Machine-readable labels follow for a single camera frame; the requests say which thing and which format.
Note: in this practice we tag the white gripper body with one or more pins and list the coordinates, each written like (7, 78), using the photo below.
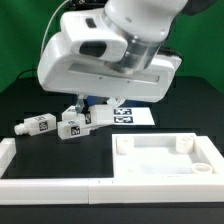
(60, 70)

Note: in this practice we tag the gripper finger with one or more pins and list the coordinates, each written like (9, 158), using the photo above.
(115, 102)
(80, 103)

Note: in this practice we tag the white square table top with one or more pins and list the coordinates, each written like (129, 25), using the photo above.
(145, 156)

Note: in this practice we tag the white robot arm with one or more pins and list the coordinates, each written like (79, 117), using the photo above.
(115, 51)

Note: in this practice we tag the white tag sheet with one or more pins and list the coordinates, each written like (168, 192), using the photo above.
(133, 116)

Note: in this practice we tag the white U-shaped fence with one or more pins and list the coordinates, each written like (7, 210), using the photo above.
(195, 188)

